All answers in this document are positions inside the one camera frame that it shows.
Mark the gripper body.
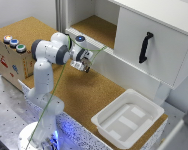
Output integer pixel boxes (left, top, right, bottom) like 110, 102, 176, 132
70, 57, 92, 72

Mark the white cabinet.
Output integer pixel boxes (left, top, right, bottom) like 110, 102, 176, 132
55, 0, 188, 107

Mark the green button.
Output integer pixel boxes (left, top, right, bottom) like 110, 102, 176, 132
15, 43, 27, 54

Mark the wooden drawer box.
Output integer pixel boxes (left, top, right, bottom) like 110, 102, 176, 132
0, 16, 58, 92

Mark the blue button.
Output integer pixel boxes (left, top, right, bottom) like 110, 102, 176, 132
9, 38, 20, 48

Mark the white plastic box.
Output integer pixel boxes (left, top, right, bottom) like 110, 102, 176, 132
90, 88, 165, 150

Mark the white sliding door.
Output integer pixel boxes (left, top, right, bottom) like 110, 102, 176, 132
113, 6, 188, 88

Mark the red button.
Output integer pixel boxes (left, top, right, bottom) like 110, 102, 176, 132
2, 34, 13, 44

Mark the black door handle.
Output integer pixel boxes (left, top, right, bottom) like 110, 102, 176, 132
138, 31, 154, 64

